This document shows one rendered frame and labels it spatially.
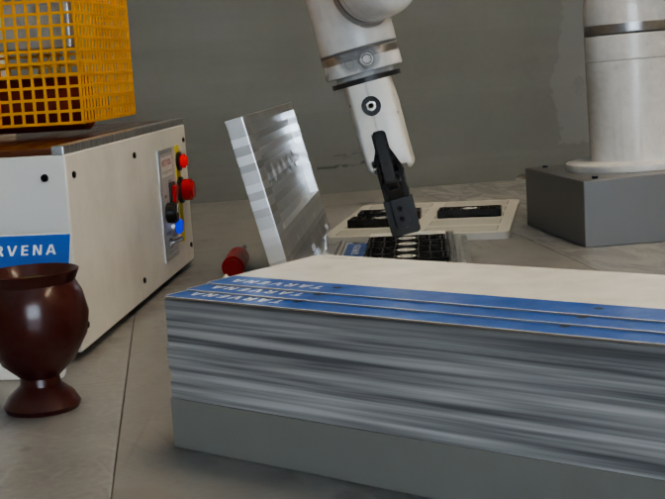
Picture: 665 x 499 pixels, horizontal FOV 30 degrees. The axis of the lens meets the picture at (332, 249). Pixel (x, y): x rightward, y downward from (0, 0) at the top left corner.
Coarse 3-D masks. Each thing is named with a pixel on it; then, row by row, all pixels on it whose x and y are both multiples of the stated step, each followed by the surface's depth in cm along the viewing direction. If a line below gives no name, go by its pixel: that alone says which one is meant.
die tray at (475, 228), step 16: (368, 208) 212; (384, 208) 211; (432, 208) 207; (512, 208) 200; (432, 224) 187; (448, 224) 186; (464, 224) 185; (480, 224) 184; (496, 224) 182; (512, 224) 183; (336, 240) 179; (352, 240) 178
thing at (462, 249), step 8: (328, 240) 163; (456, 240) 160; (464, 240) 160; (328, 248) 162; (336, 248) 159; (344, 248) 161; (448, 248) 156; (456, 248) 153; (464, 248) 153; (464, 256) 146
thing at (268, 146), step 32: (256, 128) 135; (288, 128) 161; (256, 160) 121; (288, 160) 153; (256, 192) 121; (288, 192) 144; (256, 224) 121; (288, 224) 130; (320, 224) 156; (288, 256) 123
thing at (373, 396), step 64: (192, 320) 83; (256, 320) 79; (320, 320) 76; (384, 320) 73; (448, 320) 71; (192, 384) 84; (256, 384) 80; (320, 384) 77; (384, 384) 74; (448, 384) 71; (512, 384) 68; (576, 384) 66; (640, 384) 63; (192, 448) 85; (256, 448) 81; (320, 448) 78; (384, 448) 74; (448, 448) 71; (512, 448) 69; (576, 448) 66; (640, 448) 64
